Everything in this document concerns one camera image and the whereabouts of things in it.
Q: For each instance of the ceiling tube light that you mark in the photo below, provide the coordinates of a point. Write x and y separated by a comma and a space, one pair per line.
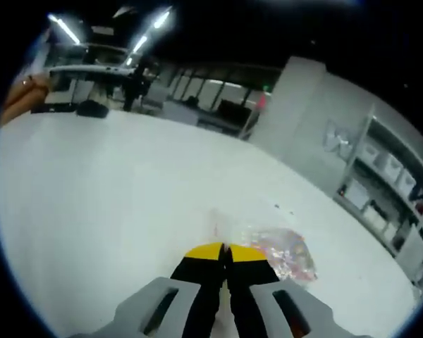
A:
161, 19
64, 30
137, 47

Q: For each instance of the pink object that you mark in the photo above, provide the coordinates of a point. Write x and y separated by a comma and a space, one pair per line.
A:
262, 101

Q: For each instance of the row of white storage boxes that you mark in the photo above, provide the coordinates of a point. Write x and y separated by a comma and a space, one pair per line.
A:
391, 165

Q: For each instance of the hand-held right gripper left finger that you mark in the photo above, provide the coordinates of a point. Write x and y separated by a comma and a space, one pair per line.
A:
144, 310

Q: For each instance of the grey metal shelf rack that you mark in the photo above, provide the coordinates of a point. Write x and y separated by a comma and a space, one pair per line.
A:
356, 151

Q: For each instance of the orange-brown object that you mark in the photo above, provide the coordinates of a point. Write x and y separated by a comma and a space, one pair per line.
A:
24, 98

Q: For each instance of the clear resealable bag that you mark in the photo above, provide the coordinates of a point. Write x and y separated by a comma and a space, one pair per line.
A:
285, 250

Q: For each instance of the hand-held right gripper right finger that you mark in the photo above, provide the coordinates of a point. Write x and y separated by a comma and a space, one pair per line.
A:
261, 310

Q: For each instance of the grey table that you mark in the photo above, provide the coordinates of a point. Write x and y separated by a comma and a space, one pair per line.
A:
91, 69

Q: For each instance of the dark screen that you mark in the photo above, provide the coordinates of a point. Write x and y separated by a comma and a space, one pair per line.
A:
234, 111

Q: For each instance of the black object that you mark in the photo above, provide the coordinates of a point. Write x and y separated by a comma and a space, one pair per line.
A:
91, 108

